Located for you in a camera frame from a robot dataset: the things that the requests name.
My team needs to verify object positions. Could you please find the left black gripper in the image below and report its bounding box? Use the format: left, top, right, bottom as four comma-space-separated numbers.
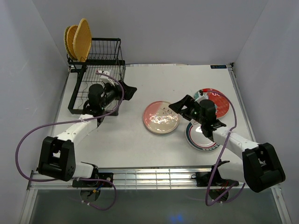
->
100, 80, 137, 109

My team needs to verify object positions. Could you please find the aluminium frame rail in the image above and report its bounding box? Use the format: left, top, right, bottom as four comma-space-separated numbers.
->
28, 168, 211, 190

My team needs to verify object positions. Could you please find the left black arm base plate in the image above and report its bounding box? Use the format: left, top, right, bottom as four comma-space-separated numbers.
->
72, 172, 114, 188

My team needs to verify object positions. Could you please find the pink and cream ceramic plate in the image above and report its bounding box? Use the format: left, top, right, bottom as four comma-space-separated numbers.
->
142, 101, 180, 135

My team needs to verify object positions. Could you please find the white plate with green rim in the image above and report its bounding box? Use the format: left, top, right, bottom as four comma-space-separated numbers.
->
185, 122, 220, 152

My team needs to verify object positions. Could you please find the red and teal floral plate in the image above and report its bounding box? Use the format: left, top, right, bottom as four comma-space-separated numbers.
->
193, 88, 229, 119

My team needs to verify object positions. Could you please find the black wire dish rack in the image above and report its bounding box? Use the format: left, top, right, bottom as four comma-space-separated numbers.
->
67, 37, 126, 114

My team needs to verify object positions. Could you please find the orange square woven tray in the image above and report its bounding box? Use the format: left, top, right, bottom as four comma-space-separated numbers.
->
73, 18, 92, 62

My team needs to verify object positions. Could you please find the green-rimmed round bamboo plate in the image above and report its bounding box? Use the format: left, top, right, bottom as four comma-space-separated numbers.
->
64, 26, 70, 56

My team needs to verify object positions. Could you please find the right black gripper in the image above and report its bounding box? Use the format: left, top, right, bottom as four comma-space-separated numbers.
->
169, 95, 206, 125

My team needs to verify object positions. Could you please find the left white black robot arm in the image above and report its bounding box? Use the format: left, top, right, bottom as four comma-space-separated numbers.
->
37, 74, 137, 187

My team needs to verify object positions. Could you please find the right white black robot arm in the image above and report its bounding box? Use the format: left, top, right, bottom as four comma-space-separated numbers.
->
169, 95, 286, 193

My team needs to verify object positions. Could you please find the blue table label sticker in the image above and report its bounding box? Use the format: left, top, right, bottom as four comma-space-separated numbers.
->
210, 65, 227, 69

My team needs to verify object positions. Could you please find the orange round woven plate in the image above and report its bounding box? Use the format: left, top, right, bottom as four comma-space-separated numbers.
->
67, 25, 78, 60

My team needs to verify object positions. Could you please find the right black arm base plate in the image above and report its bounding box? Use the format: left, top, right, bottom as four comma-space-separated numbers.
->
191, 171, 235, 187

